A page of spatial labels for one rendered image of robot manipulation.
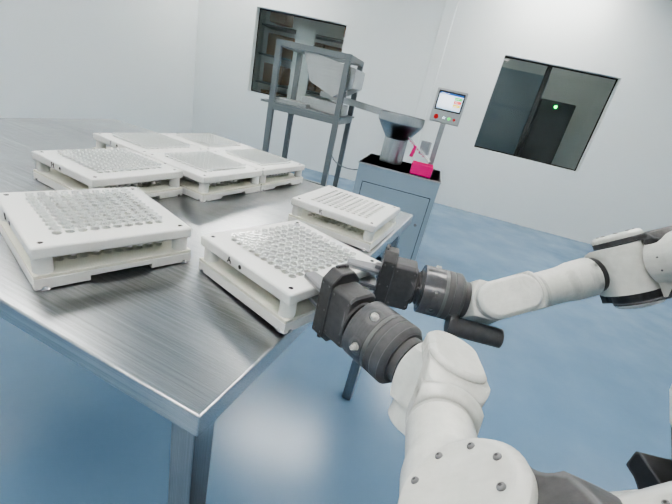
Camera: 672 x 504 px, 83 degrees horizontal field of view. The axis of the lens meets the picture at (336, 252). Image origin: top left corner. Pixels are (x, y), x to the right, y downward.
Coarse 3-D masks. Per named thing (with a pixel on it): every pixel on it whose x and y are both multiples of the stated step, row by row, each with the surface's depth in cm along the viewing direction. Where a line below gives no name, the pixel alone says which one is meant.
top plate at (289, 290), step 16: (272, 224) 81; (304, 224) 85; (208, 240) 68; (224, 240) 69; (336, 240) 80; (224, 256) 65; (240, 256) 64; (256, 256) 66; (368, 256) 75; (256, 272) 60; (272, 272) 61; (288, 272) 63; (320, 272) 65; (272, 288) 58; (288, 288) 58; (304, 288) 59; (288, 304) 57
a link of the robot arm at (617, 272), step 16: (640, 240) 65; (592, 256) 70; (608, 256) 66; (624, 256) 65; (640, 256) 64; (544, 272) 68; (560, 272) 68; (576, 272) 67; (592, 272) 67; (608, 272) 67; (624, 272) 65; (640, 272) 64; (560, 288) 66; (576, 288) 67; (592, 288) 67; (608, 288) 68; (624, 288) 65; (640, 288) 64; (656, 288) 63
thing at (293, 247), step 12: (288, 228) 78; (252, 240) 70; (264, 240) 70; (276, 240) 71; (288, 240) 73; (300, 240) 74; (312, 240) 76; (276, 252) 66; (288, 252) 68; (300, 252) 69; (312, 252) 70; (324, 252) 71; (336, 252) 72; (288, 264) 64; (300, 264) 64
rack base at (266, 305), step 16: (208, 272) 70; (224, 272) 68; (240, 272) 69; (224, 288) 67; (240, 288) 64; (256, 288) 65; (368, 288) 74; (256, 304) 62; (272, 304) 61; (304, 304) 63; (272, 320) 60; (288, 320) 58; (304, 320) 61
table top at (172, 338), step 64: (0, 128) 129; (64, 128) 147; (128, 128) 170; (0, 192) 84; (256, 192) 124; (0, 256) 63; (192, 256) 76; (64, 320) 52; (128, 320) 55; (192, 320) 58; (256, 320) 62; (128, 384) 47; (192, 384) 47
